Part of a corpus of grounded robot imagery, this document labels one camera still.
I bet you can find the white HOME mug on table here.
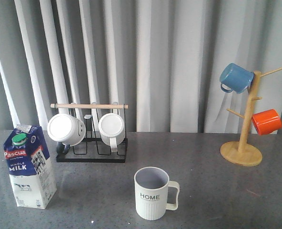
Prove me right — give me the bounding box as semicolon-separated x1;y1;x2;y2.
134;167;180;220

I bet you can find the white mug with dark handle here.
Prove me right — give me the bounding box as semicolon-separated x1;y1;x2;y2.
47;114;86;155

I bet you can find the black wire mug rack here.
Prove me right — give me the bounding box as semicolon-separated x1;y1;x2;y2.
50;103;129;163

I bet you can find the blue enamel mug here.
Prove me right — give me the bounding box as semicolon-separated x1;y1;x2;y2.
220;63;254;94

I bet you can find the wooden mug tree stand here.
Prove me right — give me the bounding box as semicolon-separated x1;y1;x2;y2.
220;67;282;167

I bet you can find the Pascual whole milk carton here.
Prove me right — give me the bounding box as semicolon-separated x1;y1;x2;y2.
3;125;57;209

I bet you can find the orange enamel mug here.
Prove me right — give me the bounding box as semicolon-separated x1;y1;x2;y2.
252;109;282;135

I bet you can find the white ribbed mug on rack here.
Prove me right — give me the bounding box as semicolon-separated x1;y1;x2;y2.
99;113;125;152

